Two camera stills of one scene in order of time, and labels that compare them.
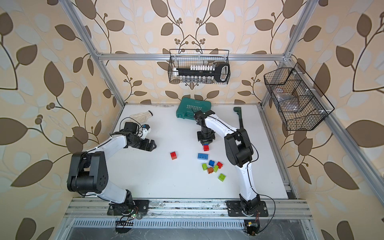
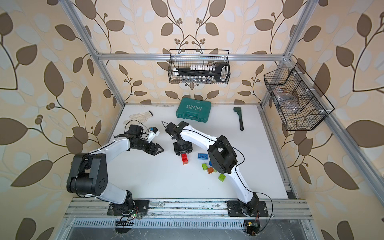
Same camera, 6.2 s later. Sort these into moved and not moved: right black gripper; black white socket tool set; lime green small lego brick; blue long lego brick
Moved: right black gripper
Not moved: black white socket tool set; lime green small lego brick; blue long lego brick
